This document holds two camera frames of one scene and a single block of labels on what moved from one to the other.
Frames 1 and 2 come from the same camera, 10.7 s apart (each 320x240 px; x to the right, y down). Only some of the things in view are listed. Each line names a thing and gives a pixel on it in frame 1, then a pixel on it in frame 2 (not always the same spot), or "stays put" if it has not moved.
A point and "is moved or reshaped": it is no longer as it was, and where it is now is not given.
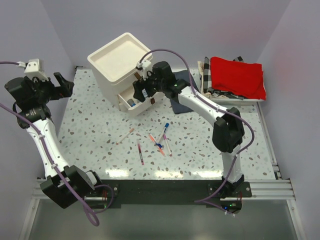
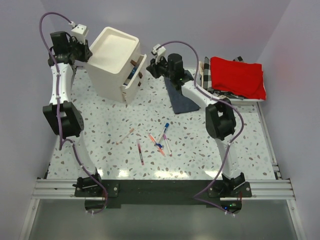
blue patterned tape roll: x=145 y=94 -> x=130 y=76
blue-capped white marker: x=166 y=125 stays put
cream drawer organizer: x=113 y=67 is moved or reshaped
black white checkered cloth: x=207 y=75 stays put
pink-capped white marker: x=165 y=138 stays put
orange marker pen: x=155 y=142 stays put
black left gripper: x=65 y=91 -> x=88 y=53
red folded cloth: x=237 y=78 stays put
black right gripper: x=139 y=85 -> x=153 y=67
